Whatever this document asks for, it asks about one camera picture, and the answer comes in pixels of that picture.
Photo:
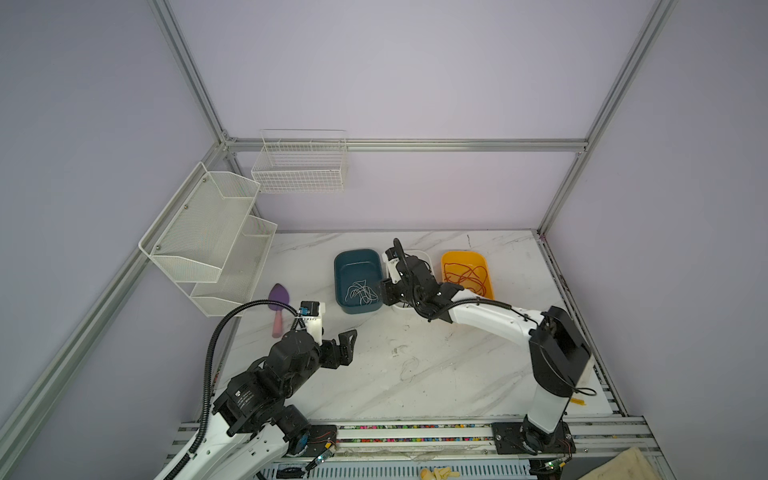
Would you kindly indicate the white mesh two-tier shelf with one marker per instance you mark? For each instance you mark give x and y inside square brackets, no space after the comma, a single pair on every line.
[209,242]

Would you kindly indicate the white wire basket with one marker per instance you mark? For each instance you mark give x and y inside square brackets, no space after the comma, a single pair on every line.
[301,161]

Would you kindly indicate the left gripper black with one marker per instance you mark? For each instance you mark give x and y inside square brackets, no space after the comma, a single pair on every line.
[334,359]

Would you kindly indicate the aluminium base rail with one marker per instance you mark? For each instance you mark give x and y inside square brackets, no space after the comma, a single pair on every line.
[477,448]

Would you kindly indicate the yellow plastic bin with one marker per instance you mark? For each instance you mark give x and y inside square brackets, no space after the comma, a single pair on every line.
[468,269]

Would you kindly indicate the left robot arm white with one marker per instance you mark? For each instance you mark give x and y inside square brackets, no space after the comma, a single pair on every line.
[249,425]

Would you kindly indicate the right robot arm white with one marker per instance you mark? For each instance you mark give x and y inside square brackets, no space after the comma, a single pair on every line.
[560,356]

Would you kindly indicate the teal plastic bin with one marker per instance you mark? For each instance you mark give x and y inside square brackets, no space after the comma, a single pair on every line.
[357,277]

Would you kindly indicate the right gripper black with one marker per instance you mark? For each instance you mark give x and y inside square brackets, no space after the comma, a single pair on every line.
[386,292]

